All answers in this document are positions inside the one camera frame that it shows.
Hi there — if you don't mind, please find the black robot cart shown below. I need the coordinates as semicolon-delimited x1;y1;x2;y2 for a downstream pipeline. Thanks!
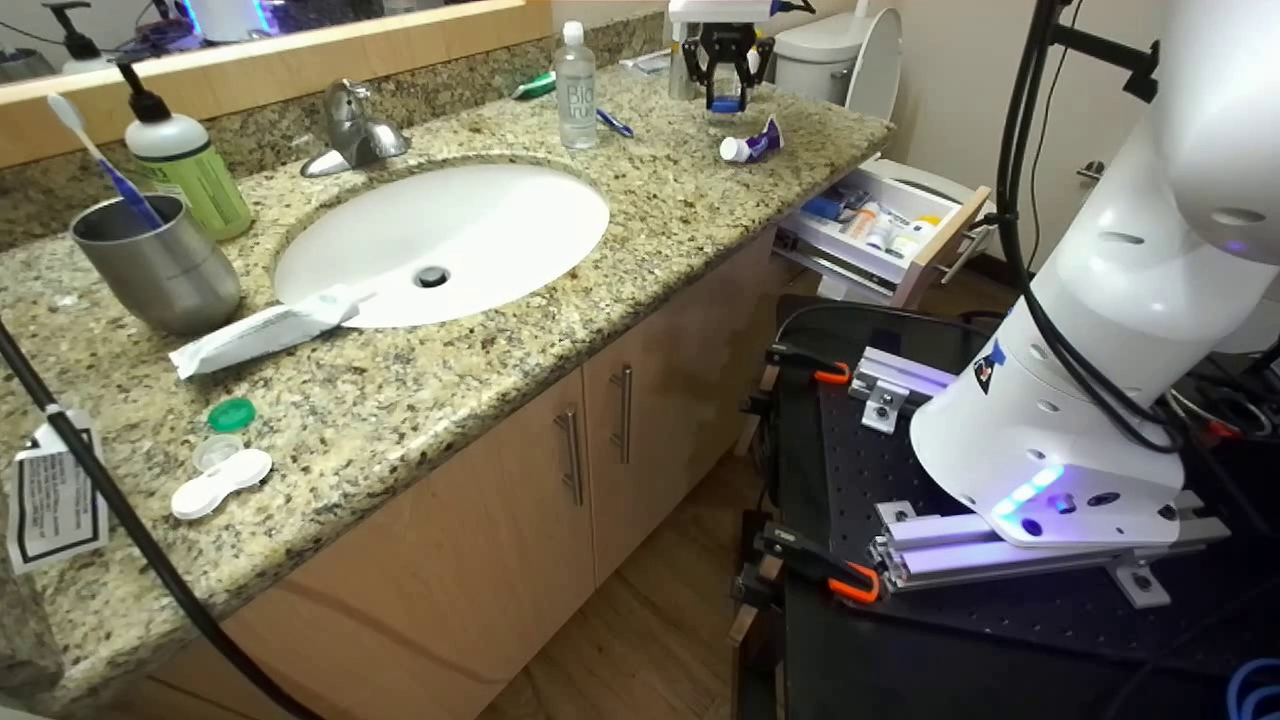
731;295;1280;720

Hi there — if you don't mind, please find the wood framed mirror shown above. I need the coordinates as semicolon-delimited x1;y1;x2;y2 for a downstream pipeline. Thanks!
0;0;551;167

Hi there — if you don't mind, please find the purple toothpaste tube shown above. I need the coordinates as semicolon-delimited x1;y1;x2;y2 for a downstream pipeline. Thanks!
720;119;782;165

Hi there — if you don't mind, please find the white toothpaste tube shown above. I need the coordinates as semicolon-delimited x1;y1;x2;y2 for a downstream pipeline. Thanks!
167;290;365;380

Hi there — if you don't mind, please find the green round cap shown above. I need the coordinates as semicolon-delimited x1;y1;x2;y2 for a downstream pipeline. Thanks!
204;398;257;434

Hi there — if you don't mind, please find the wooden vanity cabinet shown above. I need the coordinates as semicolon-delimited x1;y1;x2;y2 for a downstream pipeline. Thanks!
75;225;833;720

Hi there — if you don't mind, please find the black power cable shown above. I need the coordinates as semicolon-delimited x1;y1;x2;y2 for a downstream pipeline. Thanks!
0;317;323;720

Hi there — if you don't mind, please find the green soap dispenser bottle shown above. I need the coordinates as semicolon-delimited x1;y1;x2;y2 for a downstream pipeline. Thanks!
116;59;257;243

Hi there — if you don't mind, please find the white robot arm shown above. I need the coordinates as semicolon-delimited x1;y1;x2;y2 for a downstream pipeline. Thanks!
908;0;1280;547

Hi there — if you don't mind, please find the blue white toothbrush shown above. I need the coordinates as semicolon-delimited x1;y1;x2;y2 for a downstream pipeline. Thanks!
45;91;163;230

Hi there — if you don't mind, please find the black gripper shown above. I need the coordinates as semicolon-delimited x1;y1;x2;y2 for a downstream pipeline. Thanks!
685;26;771;119

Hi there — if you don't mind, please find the white sink basin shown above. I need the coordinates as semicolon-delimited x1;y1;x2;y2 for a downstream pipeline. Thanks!
270;159;610;328

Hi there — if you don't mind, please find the white toilet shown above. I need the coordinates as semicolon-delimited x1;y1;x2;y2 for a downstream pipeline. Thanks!
771;10;905;119

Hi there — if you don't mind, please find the white paper tag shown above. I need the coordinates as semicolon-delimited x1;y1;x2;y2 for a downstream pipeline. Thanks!
6;425;109;574

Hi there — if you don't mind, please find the blue razor on counter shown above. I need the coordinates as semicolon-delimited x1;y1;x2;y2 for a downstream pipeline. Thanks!
597;110;637;139

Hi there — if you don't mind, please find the open white drawer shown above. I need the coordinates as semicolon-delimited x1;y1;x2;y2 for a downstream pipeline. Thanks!
777;156;990;309

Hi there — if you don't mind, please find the grey metal cup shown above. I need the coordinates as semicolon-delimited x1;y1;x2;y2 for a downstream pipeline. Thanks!
72;194;244;338

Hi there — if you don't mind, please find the white contact lens case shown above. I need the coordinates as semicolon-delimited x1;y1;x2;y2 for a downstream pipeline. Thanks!
167;447;270;522

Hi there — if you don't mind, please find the clear plastic bottle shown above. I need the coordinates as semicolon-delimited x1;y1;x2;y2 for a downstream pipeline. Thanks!
554;21;597;151

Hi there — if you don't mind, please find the chrome faucet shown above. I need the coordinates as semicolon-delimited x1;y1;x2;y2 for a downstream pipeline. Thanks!
303;80;407;175

